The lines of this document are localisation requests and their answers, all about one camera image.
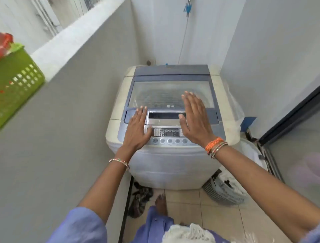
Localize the person's right hand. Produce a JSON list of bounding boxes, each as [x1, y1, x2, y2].
[[178, 91, 219, 149]]

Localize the person's left hand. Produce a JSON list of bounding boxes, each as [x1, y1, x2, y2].
[[117, 106, 153, 157]]

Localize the white blue washing machine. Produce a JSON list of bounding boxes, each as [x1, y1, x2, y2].
[[105, 64, 245, 191]]

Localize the white round laundry hamper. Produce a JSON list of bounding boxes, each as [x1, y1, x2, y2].
[[202, 138, 269, 206]]

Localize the person's right forearm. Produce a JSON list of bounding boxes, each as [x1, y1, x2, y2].
[[211, 144, 320, 236]]

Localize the person's left forearm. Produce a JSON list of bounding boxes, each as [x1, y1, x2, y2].
[[77, 151, 134, 225]]

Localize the person's bare foot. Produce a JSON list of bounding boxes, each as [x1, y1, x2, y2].
[[154, 193, 168, 216]]

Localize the person's blue tunic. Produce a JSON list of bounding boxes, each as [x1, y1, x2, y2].
[[47, 206, 320, 243]]

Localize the thin multicolour bangle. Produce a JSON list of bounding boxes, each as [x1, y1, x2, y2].
[[109, 158, 130, 171]]

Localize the beaded green red bangle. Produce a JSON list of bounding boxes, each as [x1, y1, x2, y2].
[[210, 142, 228, 160]]

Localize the dark rag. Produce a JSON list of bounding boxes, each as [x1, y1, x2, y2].
[[128, 181, 153, 219]]

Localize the white fringed scarf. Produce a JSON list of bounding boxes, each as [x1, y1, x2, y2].
[[162, 223, 258, 243]]

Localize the pink bucket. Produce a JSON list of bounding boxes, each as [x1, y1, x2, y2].
[[287, 151, 320, 193]]

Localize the green plastic basket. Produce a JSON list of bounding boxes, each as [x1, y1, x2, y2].
[[0, 42, 46, 130]]

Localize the white drain pipes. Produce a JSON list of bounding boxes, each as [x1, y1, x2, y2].
[[31, 0, 63, 35]]

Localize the red packet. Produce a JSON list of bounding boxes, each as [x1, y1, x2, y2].
[[0, 32, 14, 59]]

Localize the orange thread bracelet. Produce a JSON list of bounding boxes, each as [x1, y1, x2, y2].
[[205, 137, 225, 155]]

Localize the grey inlet hose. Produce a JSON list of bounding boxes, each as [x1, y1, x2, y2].
[[177, 15, 190, 65]]

